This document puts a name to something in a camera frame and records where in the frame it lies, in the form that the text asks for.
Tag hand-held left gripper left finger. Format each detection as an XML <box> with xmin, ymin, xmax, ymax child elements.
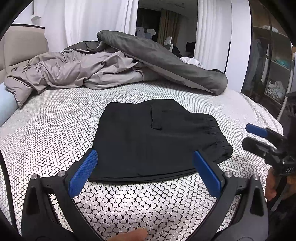
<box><xmin>22</xmin><ymin>149</ymin><xmax>102</xmax><ymax>241</ymax></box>

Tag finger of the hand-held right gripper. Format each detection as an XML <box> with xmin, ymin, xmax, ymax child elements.
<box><xmin>245</xmin><ymin>123</ymin><xmax>287</xmax><ymax>141</ymax></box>
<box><xmin>242</xmin><ymin>137</ymin><xmax>279</xmax><ymax>163</ymax></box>

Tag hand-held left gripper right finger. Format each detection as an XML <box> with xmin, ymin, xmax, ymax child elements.
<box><xmin>190</xmin><ymin>151</ymin><xmax>269</xmax><ymax>241</ymax></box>

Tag black pants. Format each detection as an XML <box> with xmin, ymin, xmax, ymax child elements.
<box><xmin>88</xmin><ymin>99</ymin><xmax>233</xmax><ymax>184</ymax></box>

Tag person's right hand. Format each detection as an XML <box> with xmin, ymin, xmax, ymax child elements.
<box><xmin>265</xmin><ymin>167</ymin><xmax>282</xmax><ymax>202</ymax></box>

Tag person's left hand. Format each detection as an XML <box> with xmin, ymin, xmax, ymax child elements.
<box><xmin>109</xmin><ymin>228</ymin><xmax>148</xmax><ymax>241</ymax></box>

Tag bed with honeycomb sheet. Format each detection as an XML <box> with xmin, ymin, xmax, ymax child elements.
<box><xmin>0</xmin><ymin>79</ymin><xmax>284</xmax><ymax>241</ymax></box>

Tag glass door wardrobe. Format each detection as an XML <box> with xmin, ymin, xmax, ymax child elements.
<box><xmin>240</xmin><ymin>25</ymin><xmax>295</xmax><ymax>114</ymax></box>

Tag white cloth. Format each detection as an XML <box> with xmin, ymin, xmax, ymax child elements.
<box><xmin>180</xmin><ymin>57</ymin><xmax>204</xmax><ymax>69</ymax></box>

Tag light blue pillow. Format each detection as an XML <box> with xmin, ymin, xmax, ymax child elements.
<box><xmin>0</xmin><ymin>82</ymin><xmax>19</xmax><ymax>127</ymax></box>

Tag grey duvet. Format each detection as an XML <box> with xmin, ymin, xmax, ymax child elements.
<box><xmin>3</xmin><ymin>30</ymin><xmax>228</xmax><ymax>109</ymax></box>

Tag white curtain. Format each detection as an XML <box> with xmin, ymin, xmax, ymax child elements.
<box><xmin>194</xmin><ymin>0</ymin><xmax>233</xmax><ymax>75</ymax></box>
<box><xmin>63</xmin><ymin>0</ymin><xmax>139</xmax><ymax>47</ymax></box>

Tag white chair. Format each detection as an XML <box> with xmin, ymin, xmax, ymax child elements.
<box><xmin>164</xmin><ymin>36</ymin><xmax>173</xmax><ymax>52</ymax></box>

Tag olive curtain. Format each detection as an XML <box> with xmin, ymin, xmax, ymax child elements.
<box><xmin>158</xmin><ymin>9</ymin><xmax>181</xmax><ymax>45</ymax></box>

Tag beige headboard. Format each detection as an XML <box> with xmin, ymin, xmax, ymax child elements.
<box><xmin>0</xmin><ymin>30</ymin><xmax>49</xmax><ymax>85</ymax></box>

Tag black cable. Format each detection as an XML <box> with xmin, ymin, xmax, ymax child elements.
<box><xmin>0</xmin><ymin>153</ymin><xmax>18</xmax><ymax>232</ymax></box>

